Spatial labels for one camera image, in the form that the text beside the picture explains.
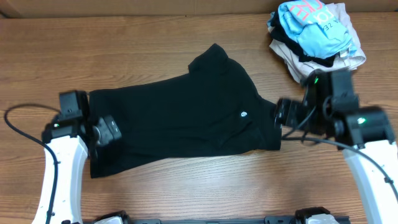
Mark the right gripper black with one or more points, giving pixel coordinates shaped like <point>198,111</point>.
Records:
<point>287,112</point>

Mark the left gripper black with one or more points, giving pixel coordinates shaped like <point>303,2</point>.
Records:
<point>108,128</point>

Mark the black t-shirt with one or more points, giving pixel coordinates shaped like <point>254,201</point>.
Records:
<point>213,110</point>

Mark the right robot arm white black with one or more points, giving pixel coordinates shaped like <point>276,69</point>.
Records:
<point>330,114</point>

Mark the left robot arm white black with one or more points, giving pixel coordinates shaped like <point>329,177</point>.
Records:
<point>68,141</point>

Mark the beige folded garment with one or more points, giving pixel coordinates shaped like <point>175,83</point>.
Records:
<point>300,70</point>

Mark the black folded garment in pile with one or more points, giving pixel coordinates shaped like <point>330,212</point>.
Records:
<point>278,33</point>

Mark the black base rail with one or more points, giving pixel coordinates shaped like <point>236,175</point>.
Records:
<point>266,220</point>

